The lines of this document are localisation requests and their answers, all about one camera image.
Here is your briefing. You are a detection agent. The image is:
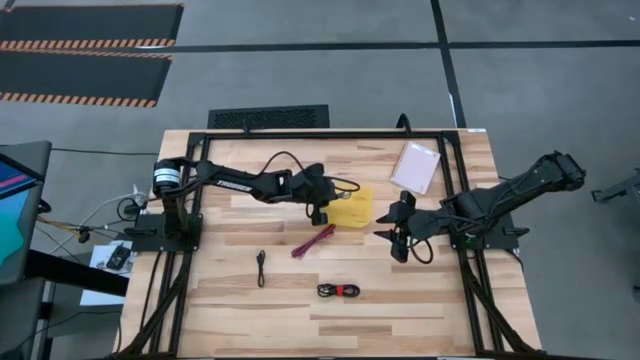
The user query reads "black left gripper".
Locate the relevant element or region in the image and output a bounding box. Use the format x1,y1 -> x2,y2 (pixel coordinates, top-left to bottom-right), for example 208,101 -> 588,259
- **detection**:
291,163 -> 354,211

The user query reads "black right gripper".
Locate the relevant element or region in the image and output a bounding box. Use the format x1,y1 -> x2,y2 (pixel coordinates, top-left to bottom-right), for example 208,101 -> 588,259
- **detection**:
373,189 -> 444,265

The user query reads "black cable with red tie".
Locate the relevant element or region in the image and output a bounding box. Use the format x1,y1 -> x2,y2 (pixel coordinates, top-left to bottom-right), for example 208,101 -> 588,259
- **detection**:
316,282 -> 362,299

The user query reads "short black USB-C cable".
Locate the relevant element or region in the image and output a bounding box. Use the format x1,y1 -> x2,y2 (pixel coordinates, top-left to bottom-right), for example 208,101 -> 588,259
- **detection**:
255,249 -> 267,289

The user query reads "yellow plastic box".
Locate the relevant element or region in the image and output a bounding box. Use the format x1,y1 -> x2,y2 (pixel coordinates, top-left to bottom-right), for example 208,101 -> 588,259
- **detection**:
323,185 -> 375,230

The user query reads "black perforated floor panel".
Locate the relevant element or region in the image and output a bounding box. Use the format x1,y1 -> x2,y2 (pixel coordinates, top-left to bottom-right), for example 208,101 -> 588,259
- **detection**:
207,104 -> 331,130

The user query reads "small black device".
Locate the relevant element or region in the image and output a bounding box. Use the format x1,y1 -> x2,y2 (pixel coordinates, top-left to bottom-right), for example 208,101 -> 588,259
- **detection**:
105,243 -> 132,272

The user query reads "white paper sheet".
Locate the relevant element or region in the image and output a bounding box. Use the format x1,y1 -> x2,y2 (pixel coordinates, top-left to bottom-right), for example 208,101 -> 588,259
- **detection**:
79,239 -> 135,307

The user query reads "black side desk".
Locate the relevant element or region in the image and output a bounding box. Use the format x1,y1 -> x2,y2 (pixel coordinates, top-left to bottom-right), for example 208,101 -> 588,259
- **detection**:
0,248 -> 130,360

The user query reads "black mat with hazard stripes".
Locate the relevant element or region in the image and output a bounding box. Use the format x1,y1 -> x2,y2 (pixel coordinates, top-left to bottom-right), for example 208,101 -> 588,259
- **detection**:
0,48 -> 174,109
0,3 -> 185,52

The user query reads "monitor with colourful screen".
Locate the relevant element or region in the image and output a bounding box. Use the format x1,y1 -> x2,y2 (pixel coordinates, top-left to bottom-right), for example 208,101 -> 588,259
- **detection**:
0,140 -> 53,287

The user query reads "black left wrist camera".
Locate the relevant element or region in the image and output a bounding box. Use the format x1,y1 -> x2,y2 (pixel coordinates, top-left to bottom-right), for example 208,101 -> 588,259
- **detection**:
310,202 -> 330,227

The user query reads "black right gripper cable loop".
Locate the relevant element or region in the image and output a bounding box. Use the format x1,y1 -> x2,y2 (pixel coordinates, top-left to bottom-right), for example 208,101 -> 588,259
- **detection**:
409,238 -> 434,265

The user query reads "maroon USB-C cable bundle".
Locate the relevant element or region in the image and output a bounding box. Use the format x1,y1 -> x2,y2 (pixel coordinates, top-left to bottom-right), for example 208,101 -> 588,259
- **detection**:
291,223 -> 337,260

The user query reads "black aluminium table frame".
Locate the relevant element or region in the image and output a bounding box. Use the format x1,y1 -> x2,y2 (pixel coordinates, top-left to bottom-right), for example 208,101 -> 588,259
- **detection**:
113,128 -> 549,359

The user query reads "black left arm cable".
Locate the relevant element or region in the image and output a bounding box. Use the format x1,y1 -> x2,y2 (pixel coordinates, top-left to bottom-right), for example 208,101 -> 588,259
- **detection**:
258,150 -> 361,195

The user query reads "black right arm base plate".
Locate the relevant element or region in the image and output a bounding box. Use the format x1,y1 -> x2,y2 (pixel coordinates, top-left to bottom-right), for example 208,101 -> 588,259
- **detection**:
451,213 -> 530,251

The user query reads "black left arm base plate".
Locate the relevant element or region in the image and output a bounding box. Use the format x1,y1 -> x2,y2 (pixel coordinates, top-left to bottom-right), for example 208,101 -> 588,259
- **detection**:
130,213 -> 204,253

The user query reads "white cable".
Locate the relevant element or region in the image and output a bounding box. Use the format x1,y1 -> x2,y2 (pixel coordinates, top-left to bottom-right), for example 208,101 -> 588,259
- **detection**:
49,191 -> 151,256

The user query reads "thin black floor cable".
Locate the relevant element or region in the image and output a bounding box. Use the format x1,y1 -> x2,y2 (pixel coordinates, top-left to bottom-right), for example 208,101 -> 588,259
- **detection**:
51,147 -> 160,157

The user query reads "yellow cable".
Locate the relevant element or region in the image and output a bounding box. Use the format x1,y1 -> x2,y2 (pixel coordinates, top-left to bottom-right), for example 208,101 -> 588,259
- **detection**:
35,214 -> 82,234

